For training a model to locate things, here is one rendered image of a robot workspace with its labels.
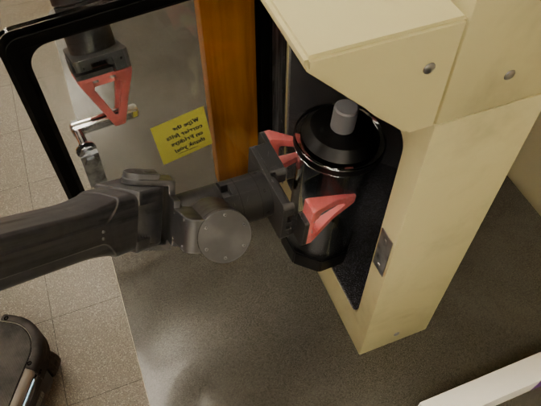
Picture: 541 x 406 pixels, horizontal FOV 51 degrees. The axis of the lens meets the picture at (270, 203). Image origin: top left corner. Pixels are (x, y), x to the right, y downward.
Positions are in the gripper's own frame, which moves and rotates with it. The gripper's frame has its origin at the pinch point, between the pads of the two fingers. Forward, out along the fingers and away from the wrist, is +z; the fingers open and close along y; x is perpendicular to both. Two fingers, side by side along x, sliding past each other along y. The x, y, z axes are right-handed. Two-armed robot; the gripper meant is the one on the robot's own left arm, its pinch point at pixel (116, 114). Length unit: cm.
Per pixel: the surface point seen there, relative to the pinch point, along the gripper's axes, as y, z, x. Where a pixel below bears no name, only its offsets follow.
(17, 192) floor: 147, 63, 31
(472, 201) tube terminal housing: -36.2, 8.5, -26.9
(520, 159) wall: -7, 29, -64
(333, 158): -24.0, 4.8, -18.5
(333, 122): -22.1, 1.6, -20.1
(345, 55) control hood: -44.4, -13.0, -9.9
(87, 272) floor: 105, 83, 17
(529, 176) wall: -9, 32, -64
